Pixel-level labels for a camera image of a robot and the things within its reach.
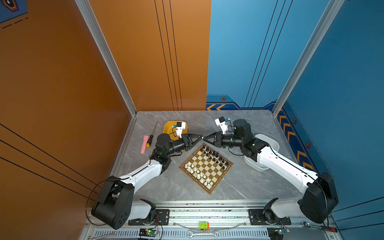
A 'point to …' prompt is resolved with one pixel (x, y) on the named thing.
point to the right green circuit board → (277, 233)
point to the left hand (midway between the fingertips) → (203, 137)
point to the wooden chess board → (206, 168)
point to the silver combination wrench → (191, 233)
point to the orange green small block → (204, 225)
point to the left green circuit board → (148, 232)
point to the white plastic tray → (271, 142)
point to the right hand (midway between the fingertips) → (203, 140)
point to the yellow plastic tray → (172, 131)
